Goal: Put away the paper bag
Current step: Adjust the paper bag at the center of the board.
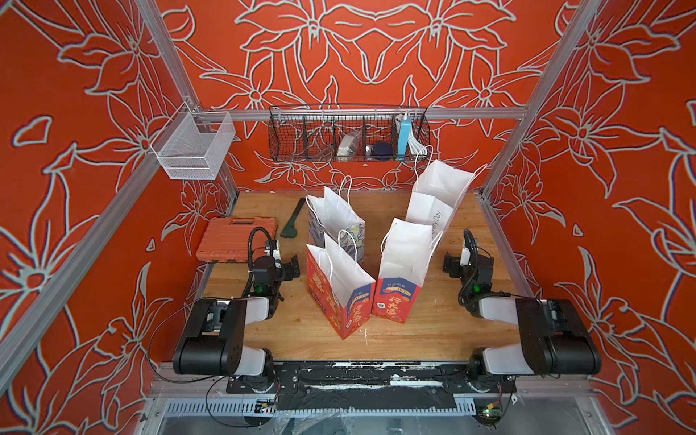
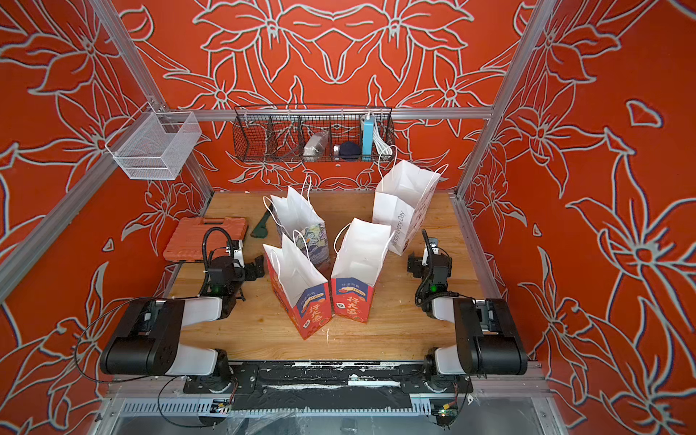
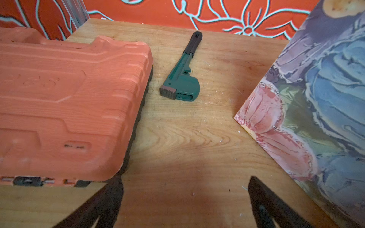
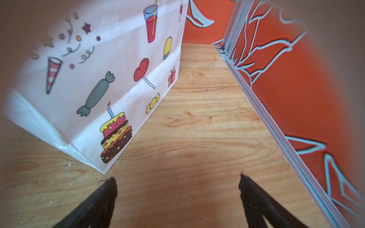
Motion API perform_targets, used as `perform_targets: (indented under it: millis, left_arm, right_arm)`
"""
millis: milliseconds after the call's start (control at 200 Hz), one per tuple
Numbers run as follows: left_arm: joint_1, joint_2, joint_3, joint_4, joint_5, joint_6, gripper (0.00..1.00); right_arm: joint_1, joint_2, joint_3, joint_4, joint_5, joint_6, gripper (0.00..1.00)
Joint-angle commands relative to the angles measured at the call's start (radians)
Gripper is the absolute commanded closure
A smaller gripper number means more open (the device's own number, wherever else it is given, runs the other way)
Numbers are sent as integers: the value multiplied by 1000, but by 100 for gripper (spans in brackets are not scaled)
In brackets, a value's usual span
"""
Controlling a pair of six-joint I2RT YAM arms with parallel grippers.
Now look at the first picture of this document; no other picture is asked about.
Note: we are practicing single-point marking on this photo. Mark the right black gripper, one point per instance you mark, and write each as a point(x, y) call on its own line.
point(453, 264)

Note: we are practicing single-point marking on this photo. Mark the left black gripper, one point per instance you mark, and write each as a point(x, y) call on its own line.
point(291, 266)

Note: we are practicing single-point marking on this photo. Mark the red RICH paper bag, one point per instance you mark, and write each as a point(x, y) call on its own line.
point(342, 289)

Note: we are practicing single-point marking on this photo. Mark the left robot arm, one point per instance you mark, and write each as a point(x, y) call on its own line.
point(212, 341)

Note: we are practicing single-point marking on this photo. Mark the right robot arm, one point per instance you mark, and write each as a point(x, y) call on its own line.
point(553, 340)

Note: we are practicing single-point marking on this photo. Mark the red paper bag blue panel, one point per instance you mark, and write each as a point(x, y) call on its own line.
point(407, 250)

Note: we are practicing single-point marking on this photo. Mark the floral patterned paper bag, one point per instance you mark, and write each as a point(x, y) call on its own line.
point(333, 216)

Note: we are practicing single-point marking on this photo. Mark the white paper bag back right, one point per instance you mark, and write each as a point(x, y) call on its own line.
point(437, 194)

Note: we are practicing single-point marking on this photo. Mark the dark green scraper tool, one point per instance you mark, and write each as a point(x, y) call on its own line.
point(290, 230)

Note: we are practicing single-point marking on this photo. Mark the orange plastic tool case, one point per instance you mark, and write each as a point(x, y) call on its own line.
point(225, 239)

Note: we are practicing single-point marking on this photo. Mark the dark blue round object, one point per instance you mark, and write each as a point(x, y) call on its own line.
point(382, 151)

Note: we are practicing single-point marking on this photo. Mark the silver pouch in basket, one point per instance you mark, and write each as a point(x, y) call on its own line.
point(349, 146)

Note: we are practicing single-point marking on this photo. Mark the light blue box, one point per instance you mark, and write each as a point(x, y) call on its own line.
point(403, 124)

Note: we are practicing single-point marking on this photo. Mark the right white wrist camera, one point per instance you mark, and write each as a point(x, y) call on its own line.
point(465, 256)

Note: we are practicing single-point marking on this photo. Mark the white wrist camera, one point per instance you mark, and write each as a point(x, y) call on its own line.
point(272, 249)
point(465, 256)

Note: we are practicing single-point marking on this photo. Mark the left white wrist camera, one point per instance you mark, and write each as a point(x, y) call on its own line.
point(272, 249)

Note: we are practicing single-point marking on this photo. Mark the black wire wall basket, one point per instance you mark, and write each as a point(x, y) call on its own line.
point(311, 133)

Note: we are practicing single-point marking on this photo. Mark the white wire mesh basket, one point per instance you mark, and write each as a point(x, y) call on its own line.
point(194, 146)

